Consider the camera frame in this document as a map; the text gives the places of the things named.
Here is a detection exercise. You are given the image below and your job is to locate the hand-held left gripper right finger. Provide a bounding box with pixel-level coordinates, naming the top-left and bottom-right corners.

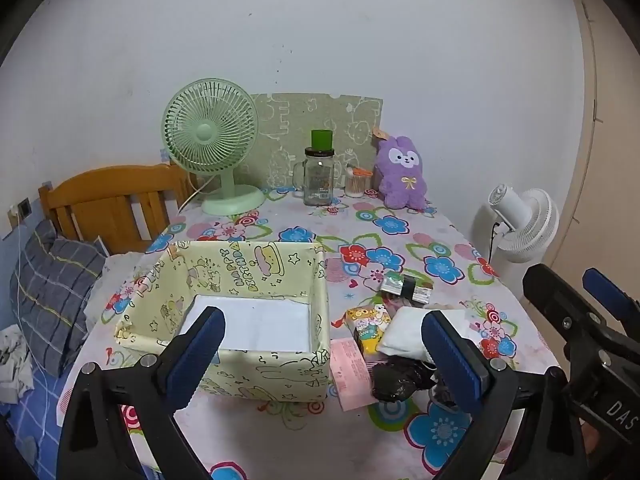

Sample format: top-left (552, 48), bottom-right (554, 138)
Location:
top-left (421, 310), bottom-right (591, 480)

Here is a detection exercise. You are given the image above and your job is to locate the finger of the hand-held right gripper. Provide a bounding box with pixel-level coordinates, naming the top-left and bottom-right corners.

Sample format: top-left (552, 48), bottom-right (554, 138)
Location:
top-left (522, 263), bottom-right (608, 356)
top-left (582, 267), bottom-right (640, 331)

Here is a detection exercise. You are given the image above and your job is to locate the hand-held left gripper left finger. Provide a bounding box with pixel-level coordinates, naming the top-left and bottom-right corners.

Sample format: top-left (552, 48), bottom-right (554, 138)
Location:
top-left (56, 306), bottom-right (227, 480)

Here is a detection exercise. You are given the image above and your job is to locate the white towel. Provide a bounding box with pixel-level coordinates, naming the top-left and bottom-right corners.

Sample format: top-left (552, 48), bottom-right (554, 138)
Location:
top-left (376, 306), bottom-right (476, 363)

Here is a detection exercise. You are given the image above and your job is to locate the black plastic bag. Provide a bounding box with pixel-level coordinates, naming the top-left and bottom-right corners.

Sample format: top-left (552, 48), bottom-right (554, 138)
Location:
top-left (370, 355), bottom-right (438, 403)

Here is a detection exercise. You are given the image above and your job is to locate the yellow printed storage box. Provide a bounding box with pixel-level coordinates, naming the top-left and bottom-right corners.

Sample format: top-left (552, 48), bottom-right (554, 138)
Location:
top-left (115, 240), bottom-right (333, 403)

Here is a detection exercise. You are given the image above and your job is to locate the person's right hand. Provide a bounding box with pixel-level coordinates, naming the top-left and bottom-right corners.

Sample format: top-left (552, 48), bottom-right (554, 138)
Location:
top-left (580, 420), bottom-right (603, 458)

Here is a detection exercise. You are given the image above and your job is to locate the white standing fan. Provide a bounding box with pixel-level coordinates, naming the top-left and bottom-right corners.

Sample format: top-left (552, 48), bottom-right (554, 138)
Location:
top-left (487, 184), bottom-right (560, 281)

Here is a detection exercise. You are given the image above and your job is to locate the green tissue pack black band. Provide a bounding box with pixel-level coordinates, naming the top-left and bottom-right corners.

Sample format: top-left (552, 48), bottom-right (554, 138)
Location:
top-left (379, 270), bottom-right (433, 306)

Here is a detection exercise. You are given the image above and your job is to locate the yellow cartoon packet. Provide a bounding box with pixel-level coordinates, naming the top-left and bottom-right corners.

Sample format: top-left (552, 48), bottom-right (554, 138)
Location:
top-left (345, 302), bottom-right (393, 358)

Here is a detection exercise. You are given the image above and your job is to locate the pink packet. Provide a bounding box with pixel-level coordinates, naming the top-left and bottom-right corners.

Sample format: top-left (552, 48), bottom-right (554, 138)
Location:
top-left (330, 337), bottom-right (383, 413)

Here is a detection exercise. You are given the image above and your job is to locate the white bedsheet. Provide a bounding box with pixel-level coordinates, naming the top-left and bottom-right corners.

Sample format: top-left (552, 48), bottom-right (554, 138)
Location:
top-left (82, 252), bottom-right (151, 331)

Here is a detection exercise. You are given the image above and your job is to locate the beige door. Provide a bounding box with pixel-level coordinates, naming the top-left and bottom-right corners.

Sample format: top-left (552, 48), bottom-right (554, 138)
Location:
top-left (542, 0), bottom-right (640, 306)

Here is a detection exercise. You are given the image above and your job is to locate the grey plaid pillow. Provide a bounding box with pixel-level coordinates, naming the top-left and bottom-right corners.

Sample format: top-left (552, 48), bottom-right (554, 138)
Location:
top-left (10, 220), bottom-right (108, 378)

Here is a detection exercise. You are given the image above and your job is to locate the blue bed sheet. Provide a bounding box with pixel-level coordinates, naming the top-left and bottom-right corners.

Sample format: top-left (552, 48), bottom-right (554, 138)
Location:
top-left (0, 370), bottom-right (76, 480)

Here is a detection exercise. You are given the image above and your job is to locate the wooden bed headboard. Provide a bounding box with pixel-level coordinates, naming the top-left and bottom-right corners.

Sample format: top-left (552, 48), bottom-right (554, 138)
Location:
top-left (39, 164), bottom-right (193, 256)

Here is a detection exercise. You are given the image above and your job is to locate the purple plush rabbit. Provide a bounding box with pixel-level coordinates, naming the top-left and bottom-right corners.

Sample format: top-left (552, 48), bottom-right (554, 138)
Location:
top-left (372, 127), bottom-right (428, 211)

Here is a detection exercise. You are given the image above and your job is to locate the crumpled white cloth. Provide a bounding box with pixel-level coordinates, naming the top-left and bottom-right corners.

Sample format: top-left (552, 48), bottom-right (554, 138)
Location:
top-left (0, 325), bottom-right (36, 406)

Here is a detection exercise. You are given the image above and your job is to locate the cotton swab jar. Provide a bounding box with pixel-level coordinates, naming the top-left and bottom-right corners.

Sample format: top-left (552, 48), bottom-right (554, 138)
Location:
top-left (345, 164), bottom-right (373, 198)

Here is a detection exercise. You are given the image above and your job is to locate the glass jar with green lid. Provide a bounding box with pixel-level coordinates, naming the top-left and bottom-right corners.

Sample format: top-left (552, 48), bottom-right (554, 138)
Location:
top-left (292, 130), bottom-right (337, 207)

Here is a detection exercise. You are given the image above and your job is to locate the green desk fan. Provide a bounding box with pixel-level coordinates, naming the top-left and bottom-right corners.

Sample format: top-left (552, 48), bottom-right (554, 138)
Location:
top-left (161, 78), bottom-right (266, 217)

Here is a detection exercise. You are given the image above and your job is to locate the green printed cardboard panel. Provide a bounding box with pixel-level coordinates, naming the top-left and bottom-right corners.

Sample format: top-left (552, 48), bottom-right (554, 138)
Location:
top-left (249, 92), bottom-right (385, 196)

